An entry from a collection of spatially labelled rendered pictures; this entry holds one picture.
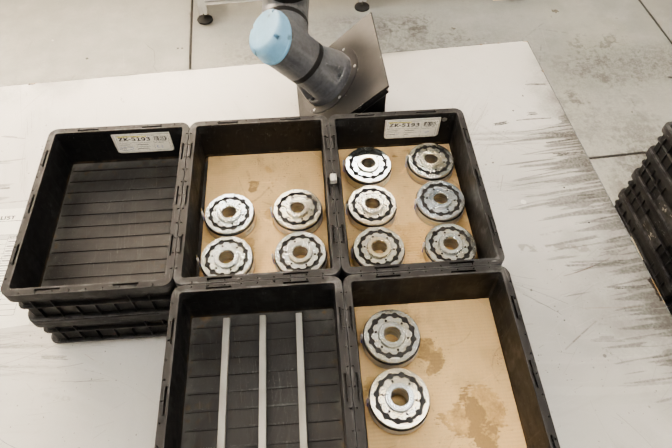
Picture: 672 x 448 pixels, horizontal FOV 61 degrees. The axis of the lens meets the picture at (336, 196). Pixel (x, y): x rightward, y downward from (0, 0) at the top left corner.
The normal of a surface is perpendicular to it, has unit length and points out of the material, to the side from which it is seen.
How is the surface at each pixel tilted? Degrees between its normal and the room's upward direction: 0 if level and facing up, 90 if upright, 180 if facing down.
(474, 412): 0
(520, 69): 0
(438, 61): 0
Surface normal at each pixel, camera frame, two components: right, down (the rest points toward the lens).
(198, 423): 0.00, -0.60
